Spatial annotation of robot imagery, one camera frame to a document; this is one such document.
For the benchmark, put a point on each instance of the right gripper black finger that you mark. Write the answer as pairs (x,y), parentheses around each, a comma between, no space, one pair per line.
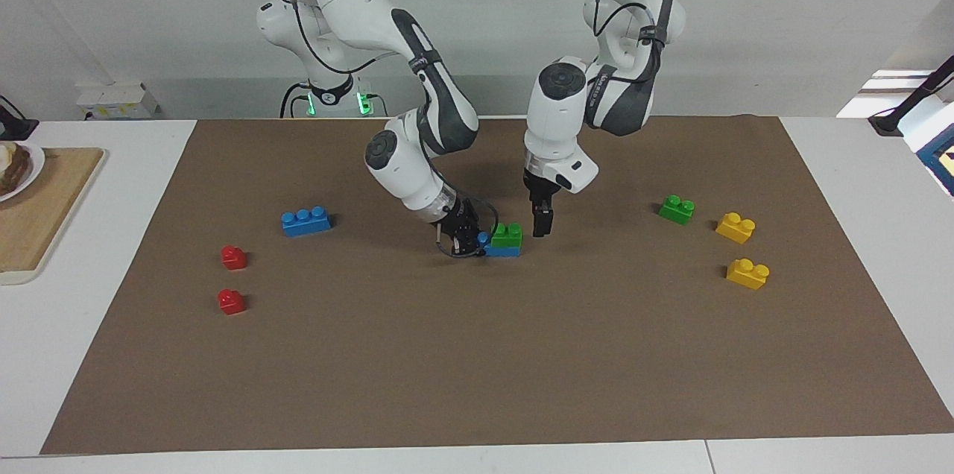
(463,247)
(477,232)

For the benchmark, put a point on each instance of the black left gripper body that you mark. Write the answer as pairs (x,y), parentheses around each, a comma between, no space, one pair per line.
(539,189)

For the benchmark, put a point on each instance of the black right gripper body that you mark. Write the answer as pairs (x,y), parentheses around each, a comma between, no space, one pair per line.
(460,219)

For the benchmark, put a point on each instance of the blue three-stud toy brick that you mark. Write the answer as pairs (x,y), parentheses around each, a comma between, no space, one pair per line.
(484,244)
(305,223)

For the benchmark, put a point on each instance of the green two-stud toy brick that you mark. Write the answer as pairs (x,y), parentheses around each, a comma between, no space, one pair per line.
(507,237)
(676,211)

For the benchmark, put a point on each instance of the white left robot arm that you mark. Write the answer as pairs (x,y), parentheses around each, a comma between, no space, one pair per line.
(555,124)

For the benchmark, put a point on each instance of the brown table mat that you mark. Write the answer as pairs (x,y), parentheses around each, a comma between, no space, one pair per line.
(484,340)

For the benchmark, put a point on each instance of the yellow two-stud toy brick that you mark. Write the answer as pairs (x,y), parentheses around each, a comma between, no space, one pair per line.
(735,229)
(747,275)

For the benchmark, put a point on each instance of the small red toy brick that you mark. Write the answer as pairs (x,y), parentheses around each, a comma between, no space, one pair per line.
(231,302)
(234,258)

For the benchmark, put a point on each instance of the white power strip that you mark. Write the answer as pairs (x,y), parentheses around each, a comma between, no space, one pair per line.
(115,101)

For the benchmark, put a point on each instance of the blue framed panel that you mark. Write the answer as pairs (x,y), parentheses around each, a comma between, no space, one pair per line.
(940,161)

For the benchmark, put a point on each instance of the wooden cutting board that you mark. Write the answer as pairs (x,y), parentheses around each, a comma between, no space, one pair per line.
(45,220)

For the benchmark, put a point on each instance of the white plate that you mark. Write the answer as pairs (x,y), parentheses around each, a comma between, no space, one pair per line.
(36,168)

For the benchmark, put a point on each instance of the brown bread slice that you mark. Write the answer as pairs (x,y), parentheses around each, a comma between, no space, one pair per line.
(13,170)

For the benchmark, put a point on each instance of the black table clamp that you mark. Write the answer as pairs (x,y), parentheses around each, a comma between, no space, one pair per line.
(15,127)

